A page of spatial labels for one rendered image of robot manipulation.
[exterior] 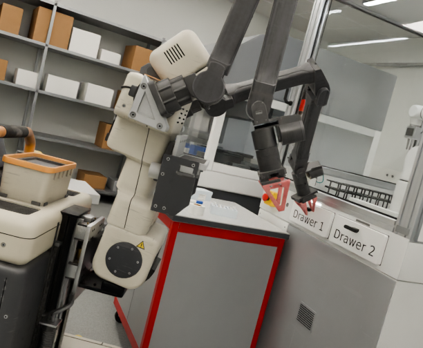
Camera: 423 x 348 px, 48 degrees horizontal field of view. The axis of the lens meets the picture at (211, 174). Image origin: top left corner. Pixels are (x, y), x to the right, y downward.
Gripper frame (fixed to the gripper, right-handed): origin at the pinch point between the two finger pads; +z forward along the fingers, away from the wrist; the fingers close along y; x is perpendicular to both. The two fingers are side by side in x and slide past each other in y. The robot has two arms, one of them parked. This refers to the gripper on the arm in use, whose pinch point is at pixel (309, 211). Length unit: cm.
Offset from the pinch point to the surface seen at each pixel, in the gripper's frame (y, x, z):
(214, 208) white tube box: -32.0, 27.8, -8.6
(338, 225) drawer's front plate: 1.7, -17.6, 1.9
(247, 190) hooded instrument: 7, 83, 14
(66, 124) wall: -60, 412, -22
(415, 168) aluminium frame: 20, -45, -21
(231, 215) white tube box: -25.9, 25.1, -3.2
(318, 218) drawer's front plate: 1.3, -4.3, 2.7
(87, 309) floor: -105, 83, 36
